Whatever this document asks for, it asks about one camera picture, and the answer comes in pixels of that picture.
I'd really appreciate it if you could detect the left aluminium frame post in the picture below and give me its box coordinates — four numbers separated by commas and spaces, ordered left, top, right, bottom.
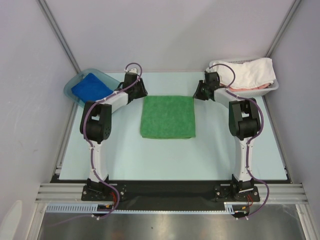
36, 0, 82, 74

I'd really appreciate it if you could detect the white slotted cable duct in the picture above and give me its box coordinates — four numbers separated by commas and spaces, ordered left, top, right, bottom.
46, 203, 235, 215

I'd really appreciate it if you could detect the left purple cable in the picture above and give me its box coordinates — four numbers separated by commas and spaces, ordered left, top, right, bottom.
82, 62, 143, 221

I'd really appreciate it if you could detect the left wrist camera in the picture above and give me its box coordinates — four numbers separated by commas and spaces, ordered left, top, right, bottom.
124, 67, 139, 75

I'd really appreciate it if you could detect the green microfiber towel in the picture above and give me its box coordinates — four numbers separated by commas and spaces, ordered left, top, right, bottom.
140, 95, 196, 140

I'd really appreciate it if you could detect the purple cable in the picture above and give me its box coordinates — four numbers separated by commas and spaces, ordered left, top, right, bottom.
82, 62, 143, 221
208, 63, 270, 221

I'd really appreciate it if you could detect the white plastic basket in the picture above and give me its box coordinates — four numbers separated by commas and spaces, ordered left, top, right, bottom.
205, 59, 279, 97

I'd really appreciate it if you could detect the translucent blue plastic tray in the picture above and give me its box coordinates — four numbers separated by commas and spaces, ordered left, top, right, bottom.
63, 68, 120, 108

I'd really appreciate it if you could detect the right aluminium frame post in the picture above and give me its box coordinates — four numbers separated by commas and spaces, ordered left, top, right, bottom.
265, 0, 304, 58

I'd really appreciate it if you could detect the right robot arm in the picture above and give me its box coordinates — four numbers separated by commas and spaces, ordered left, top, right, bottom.
193, 72, 263, 201

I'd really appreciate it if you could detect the white towel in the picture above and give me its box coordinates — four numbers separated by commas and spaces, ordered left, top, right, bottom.
206, 57, 276, 89

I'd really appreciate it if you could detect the aluminium rail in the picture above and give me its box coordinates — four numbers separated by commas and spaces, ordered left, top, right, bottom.
35, 183, 309, 205

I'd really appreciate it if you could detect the pink towel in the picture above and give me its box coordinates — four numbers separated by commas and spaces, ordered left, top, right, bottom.
229, 83, 270, 92

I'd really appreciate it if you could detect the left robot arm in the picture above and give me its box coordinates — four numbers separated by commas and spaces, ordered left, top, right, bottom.
80, 67, 148, 200

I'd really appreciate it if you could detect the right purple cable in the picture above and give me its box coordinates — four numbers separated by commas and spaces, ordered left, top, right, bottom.
208, 63, 270, 221

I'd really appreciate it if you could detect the blue folded towel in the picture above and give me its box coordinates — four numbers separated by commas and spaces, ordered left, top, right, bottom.
71, 73, 113, 103

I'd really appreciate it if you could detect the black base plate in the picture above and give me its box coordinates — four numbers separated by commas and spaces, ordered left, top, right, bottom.
81, 180, 261, 212

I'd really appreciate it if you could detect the aluminium frame post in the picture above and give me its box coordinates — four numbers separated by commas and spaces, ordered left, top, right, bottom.
36, 0, 82, 74
265, 0, 304, 58

